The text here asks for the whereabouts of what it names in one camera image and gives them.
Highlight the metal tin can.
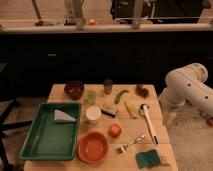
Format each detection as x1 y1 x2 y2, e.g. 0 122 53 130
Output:
103 79 113 95

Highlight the teal sponge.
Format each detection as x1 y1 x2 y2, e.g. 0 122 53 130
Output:
136 149 161 169

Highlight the grey folded cloth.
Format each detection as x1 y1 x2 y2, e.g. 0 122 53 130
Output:
54 109 76 122

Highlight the red grapes toy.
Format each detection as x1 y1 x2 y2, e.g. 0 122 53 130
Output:
135 84 149 98

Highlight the green chili pepper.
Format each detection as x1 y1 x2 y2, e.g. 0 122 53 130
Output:
114 90 129 104

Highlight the white cup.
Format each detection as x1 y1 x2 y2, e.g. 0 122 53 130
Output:
86 106 102 124

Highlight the black office chair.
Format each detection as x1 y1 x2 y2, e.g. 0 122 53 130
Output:
0 63 34 171

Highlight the yellow banana toy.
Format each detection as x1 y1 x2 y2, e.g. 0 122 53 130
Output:
124 101 138 119

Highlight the orange ball on counter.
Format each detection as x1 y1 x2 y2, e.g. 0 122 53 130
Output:
88 18 97 26

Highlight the silver fork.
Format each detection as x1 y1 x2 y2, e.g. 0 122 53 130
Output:
116 134 145 154

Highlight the green translucent cup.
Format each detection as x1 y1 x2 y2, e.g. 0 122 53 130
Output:
86 90 97 105

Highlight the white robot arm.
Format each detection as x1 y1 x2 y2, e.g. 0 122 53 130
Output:
159 63 213 125

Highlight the orange bowl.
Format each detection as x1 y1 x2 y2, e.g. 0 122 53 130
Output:
77 131 109 164

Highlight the green plastic tray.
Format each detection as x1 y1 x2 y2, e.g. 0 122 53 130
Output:
20 102 81 160

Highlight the orange tomato toy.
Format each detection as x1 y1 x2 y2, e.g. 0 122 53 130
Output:
108 124 122 138

